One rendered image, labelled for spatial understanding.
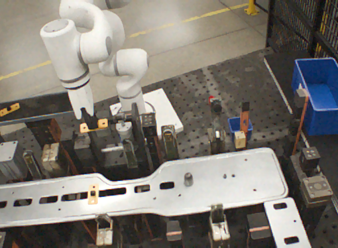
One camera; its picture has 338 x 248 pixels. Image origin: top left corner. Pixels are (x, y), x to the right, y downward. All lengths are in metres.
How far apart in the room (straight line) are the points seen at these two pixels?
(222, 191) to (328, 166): 0.37
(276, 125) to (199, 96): 0.47
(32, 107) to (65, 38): 0.63
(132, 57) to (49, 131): 0.48
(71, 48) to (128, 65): 0.69
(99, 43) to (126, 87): 0.78
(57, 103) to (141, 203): 0.52
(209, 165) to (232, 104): 0.73
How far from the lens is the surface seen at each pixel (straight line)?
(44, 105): 1.35
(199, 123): 1.74
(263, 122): 1.75
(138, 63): 1.45
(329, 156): 1.22
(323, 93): 1.45
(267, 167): 1.18
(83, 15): 0.89
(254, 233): 1.07
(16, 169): 1.33
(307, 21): 1.70
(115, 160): 1.30
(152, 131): 1.19
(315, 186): 1.09
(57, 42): 0.78
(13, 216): 1.27
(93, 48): 0.78
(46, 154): 1.27
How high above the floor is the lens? 1.94
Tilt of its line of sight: 45 degrees down
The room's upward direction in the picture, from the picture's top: 9 degrees counter-clockwise
